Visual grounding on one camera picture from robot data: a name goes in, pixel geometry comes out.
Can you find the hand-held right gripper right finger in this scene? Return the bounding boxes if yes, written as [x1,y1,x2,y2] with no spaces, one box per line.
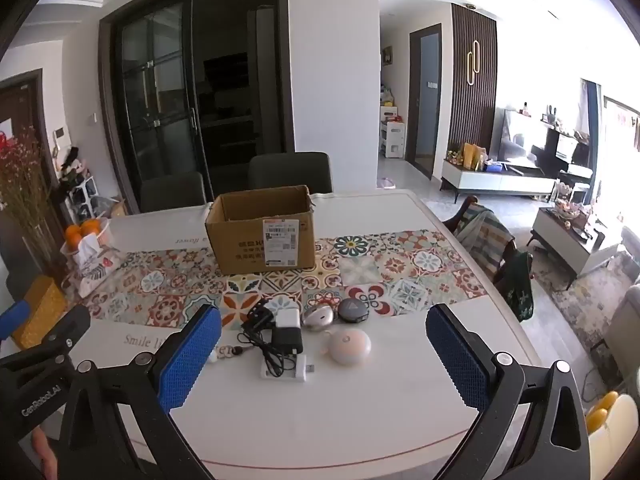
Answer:
[426,304,593,480]

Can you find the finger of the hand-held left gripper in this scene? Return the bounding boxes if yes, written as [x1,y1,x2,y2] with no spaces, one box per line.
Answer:
[0,305,92,361]
[0,300,32,338]

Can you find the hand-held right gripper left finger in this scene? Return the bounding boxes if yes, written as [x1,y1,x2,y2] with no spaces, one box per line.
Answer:
[47,304,222,480]

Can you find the brown cardboard box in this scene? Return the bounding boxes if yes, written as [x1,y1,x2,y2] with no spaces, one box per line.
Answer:
[205,185,317,276]

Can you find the person's left hand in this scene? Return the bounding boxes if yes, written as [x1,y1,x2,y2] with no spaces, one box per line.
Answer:
[27,422,63,468]

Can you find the yellow box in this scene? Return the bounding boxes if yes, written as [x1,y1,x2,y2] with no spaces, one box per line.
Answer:
[11,275,69,349]

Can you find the glass vase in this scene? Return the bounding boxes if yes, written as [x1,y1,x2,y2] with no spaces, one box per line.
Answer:
[20,217,57,282]

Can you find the printed tissue box cover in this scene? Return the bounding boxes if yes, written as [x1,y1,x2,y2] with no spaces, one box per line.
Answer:
[61,235,127,292]

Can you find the white tablecloth with patterned strip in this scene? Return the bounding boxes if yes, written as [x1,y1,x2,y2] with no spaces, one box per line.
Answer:
[65,187,543,480]

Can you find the green cloth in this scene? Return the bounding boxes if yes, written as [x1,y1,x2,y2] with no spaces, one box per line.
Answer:
[501,250,536,322]

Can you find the black power adapter block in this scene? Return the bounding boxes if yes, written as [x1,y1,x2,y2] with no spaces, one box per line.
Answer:
[271,327,305,357]

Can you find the wooden chair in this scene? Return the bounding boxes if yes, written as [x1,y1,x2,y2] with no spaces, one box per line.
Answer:
[442,195,518,288]

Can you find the white fruit basket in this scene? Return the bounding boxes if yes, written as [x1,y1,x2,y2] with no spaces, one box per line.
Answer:
[62,217,112,257]

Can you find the pale pink round device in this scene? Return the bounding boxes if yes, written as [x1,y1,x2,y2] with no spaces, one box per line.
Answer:
[327,331,373,364]

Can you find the white flat adapter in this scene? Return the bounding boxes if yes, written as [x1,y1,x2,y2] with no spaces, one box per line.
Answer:
[259,354,316,384]

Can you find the dark grey round device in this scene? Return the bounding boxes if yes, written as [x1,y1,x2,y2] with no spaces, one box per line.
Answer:
[337,297,372,324]

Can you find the striped blanket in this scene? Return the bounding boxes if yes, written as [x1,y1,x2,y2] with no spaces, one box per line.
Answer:
[454,204,512,272]

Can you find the patterned rug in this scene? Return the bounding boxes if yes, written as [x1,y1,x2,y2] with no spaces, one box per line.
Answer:
[527,247,640,366]

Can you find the white shelf rack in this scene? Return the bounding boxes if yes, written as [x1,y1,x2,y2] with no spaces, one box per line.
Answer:
[60,175,109,227]

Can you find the silver oval device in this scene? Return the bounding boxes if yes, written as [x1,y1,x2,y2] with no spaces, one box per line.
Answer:
[302,305,339,334]

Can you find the red dried flowers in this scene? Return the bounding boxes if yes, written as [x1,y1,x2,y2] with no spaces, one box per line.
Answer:
[0,127,57,241]

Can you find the yellow toy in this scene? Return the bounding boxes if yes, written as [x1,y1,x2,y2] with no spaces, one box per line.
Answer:
[584,390,627,434]

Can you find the coffee table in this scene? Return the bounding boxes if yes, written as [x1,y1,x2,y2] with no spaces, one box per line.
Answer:
[529,206,622,289]

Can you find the dark grey dining chair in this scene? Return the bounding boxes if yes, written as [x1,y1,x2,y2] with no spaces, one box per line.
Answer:
[140,171,207,213]
[248,152,334,194]

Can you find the grey sofa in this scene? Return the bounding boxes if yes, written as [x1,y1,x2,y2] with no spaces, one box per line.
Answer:
[590,284,640,367]

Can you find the white television cabinet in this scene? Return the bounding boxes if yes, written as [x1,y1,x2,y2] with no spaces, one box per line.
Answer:
[442,157,562,204]

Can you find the yellow paper bag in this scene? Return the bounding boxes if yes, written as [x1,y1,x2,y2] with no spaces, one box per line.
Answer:
[462,142,489,171]

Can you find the brown entrance door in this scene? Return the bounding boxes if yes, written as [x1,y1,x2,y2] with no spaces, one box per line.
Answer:
[0,70,52,188]

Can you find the television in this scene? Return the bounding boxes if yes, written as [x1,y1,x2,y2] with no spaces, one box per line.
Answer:
[492,107,559,172]

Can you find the black desk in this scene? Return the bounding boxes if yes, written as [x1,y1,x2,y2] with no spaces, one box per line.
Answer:
[530,127,594,182]

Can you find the small white cabinet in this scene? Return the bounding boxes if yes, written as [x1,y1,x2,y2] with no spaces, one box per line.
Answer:
[382,115,407,159]

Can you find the dark glass sliding door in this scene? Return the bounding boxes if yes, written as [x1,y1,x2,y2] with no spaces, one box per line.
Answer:
[99,0,296,213]

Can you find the dark interior door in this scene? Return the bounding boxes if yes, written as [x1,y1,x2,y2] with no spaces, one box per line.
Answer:
[406,22,444,179]

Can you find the bead keychain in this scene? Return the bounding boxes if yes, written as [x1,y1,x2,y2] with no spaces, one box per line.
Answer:
[207,344,251,364]

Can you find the black charger with cable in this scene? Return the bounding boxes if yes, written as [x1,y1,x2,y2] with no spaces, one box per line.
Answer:
[239,329,297,377]

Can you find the dark slatted wall panel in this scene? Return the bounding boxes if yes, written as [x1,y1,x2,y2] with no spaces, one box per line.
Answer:
[446,2,499,162]

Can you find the gold wall lamp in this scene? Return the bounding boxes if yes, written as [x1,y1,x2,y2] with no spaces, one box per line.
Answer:
[467,40,482,86]

